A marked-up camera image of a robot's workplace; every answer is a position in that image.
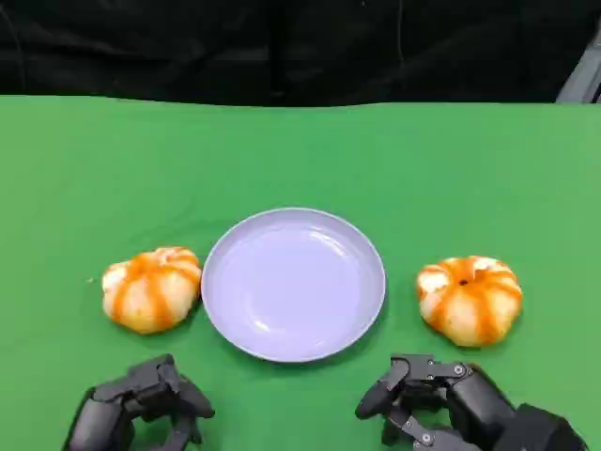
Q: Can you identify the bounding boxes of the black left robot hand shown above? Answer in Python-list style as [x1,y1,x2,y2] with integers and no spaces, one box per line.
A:
[63,352,217,451]

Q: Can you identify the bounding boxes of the black backdrop cloth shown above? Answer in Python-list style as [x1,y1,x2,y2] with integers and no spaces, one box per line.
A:
[0,0,601,107]

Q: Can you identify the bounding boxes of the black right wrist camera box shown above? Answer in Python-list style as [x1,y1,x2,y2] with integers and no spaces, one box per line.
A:
[497,402,589,451]

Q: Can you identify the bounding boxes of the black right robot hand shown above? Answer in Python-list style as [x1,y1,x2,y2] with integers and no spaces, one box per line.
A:
[354,352,517,451]

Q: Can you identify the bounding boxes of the orange and white bread roll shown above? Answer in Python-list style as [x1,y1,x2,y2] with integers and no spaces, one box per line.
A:
[101,246,203,335]
[415,256,524,349]

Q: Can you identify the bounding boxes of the grey metal frame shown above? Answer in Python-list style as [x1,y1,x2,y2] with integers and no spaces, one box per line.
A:
[556,39,601,103]

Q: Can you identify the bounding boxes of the lilac plate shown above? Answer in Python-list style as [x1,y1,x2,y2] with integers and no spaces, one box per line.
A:
[200,206,388,364]

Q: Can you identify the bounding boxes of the green table cloth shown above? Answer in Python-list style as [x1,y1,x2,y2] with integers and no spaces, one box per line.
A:
[0,93,601,451]

